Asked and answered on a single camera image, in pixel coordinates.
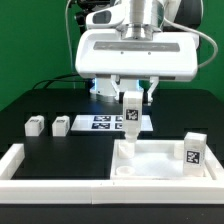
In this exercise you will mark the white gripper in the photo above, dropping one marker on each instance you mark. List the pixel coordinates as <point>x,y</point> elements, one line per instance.
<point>171,56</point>

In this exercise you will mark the white square table top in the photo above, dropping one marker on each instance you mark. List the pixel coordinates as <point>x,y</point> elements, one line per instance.
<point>151,160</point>

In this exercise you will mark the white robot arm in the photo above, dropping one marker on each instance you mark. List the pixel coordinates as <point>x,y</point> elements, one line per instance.
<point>143,18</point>

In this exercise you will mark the white U-shaped obstacle fence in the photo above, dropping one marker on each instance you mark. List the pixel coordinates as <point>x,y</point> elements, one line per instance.
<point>108,191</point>

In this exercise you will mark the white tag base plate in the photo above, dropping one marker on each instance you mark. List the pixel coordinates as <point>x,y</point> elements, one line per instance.
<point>100,123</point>

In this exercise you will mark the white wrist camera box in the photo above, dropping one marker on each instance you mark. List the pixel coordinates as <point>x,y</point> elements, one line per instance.
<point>103,19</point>

